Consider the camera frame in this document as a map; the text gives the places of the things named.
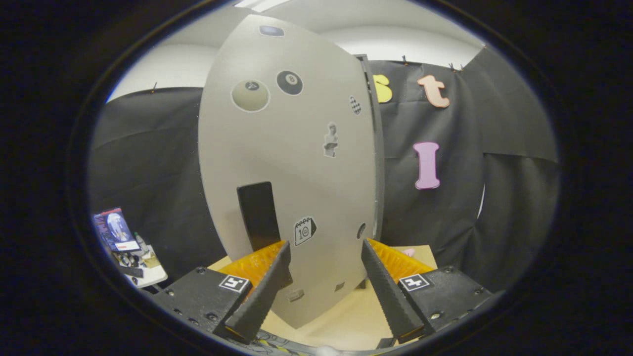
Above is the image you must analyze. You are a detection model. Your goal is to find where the white side table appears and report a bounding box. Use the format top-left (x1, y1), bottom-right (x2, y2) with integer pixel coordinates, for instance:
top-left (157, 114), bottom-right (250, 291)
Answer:
top-left (116, 245), bottom-right (169, 289)

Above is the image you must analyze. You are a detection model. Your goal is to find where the grey shoe cabinet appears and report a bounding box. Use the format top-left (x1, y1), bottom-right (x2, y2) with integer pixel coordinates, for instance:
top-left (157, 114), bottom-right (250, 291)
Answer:
top-left (354, 53), bottom-right (386, 290)

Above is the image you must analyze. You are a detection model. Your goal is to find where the black cable bundle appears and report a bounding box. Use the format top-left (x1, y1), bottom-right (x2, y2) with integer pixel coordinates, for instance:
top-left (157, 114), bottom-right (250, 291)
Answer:
top-left (247, 331), bottom-right (297, 356)

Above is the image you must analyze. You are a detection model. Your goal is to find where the blue printed poster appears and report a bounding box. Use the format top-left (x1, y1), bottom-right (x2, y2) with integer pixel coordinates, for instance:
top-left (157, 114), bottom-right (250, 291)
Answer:
top-left (93, 207), bottom-right (141, 254)

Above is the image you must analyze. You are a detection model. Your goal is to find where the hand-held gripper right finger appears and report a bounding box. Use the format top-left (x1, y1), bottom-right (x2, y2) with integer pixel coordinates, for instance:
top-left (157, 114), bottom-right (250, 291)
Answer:
top-left (361, 238), bottom-right (493, 345)

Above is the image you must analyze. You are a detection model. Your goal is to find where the long ceiling light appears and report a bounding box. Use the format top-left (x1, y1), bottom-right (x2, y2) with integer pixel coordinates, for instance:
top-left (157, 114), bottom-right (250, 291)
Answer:
top-left (233, 0), bottom-right (292, 13)

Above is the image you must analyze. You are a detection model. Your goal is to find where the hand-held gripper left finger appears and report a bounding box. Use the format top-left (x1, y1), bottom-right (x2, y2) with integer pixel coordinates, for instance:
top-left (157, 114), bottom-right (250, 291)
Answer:
top-left (151, 240), bottom-right (292, 345)

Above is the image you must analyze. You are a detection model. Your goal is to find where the black backdrop cloth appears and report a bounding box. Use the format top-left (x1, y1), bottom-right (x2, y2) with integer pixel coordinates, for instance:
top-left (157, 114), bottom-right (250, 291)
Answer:
top-left (89, 47), bottom-right (562, 292)

